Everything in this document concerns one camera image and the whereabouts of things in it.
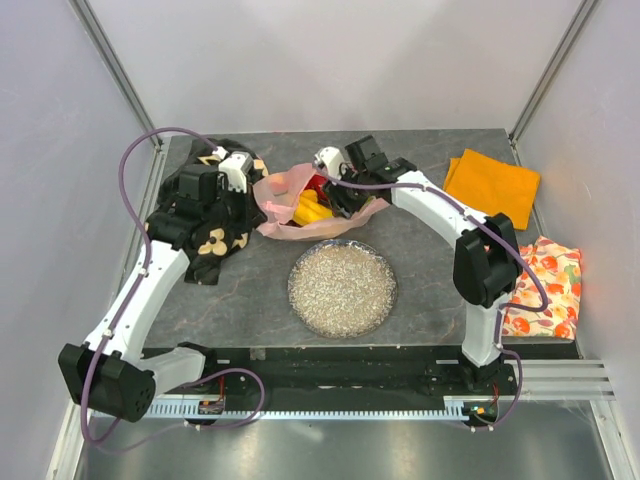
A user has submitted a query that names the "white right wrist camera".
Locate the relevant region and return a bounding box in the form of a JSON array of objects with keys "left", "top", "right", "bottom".
[{"left": 313, "top": 146, "right": 344, "bottom": 180}]

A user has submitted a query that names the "yellow fake banana bunch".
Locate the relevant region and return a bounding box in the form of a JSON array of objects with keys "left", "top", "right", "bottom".
[{"left": 292, "top": 190, "right": 333, "bottom": 226}]

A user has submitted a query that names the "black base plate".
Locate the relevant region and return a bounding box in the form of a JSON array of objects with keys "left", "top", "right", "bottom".
[{"left": 171, "top": 346, "right": 517, "bottom": 398}]

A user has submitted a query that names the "grey slotted cable duct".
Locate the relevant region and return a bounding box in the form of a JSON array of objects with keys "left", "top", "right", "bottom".
[{"left": 92, "top": 395, "right": 471, "bottom": 420}]

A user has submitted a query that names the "fake peach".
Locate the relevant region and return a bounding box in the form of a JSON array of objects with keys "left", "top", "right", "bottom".
[{"left": 267, "top": 173, "right": 290, "bottom": 196}]

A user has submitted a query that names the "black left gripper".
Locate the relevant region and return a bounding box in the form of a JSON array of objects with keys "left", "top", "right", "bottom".
[{"left": 204, "top": 180, "right": 267, "bottom": 234}]

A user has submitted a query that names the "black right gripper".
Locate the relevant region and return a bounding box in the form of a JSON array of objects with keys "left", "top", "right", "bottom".
[{"left": 320, "top": 163, "right": 369, "bottom": 220}]

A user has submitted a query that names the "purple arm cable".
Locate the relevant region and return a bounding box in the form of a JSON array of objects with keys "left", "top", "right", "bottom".
[
  {"left": 312, "top": 162, "right": 550, "bottom": 432},
  {"left": 79, "top": 127, "right": 266, "bottom": 454}
]

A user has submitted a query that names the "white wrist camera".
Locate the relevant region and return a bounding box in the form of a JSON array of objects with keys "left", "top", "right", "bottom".
[
  {"left": 218, "top": 151, "right": 253, "bottom": 194},
  {"left": 313, "top": 146, "right": 344, "bottom": 180}
]

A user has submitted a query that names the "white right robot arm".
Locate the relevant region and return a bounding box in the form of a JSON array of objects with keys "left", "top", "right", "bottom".
[{"left": 313, "top": 136, "right": 522, "bottom": 394}]

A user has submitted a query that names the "speckled round plate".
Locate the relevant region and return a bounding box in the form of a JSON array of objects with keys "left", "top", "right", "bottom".
[{"left": 287, "top": 239, "right": 398, "bottom": 339}]

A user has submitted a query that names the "black flower patterned cloth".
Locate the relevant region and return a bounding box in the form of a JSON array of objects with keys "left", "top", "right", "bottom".
[{"left": 145, "top": 137, "right": 266, "bottom": 285}]

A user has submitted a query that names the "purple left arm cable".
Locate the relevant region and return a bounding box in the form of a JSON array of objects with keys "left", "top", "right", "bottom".
[{"left": 79, "top": 127, "right": 266, "bottom": 454}]

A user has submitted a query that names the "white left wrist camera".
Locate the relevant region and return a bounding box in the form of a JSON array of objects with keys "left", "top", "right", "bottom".
[{"left": 218, "top": 151, "right": 253, "bottom": 194}]

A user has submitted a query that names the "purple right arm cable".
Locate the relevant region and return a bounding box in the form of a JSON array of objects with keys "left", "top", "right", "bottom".
[{"left": 312, "top": 162, "right": 550, "bottom": 432}]

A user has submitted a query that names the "floral patterned cloth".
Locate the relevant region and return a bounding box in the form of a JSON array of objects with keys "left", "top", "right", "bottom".
[{"left": 502, "top": 236, "right": 582, "bottom": 341}]

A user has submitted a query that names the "red fake apple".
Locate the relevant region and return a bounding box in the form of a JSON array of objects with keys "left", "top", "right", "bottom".
[{"left": 304, "top": 174, "right": 327, "bottom": 200}]

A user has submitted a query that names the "pink plastic bag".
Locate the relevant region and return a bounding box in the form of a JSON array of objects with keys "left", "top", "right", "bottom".
[{"left": 253, "top": 163, "right": 389, "bottom": 241}]

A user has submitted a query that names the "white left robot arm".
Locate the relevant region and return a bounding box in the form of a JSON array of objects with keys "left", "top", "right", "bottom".
[{"left": 58, "top": 155, "right": 267, "bottom": 422}]

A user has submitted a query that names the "orange folded cloth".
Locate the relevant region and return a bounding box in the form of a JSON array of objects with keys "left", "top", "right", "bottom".
[{"left": 443, "top": 149, "right": 541, "bottom": 231}]

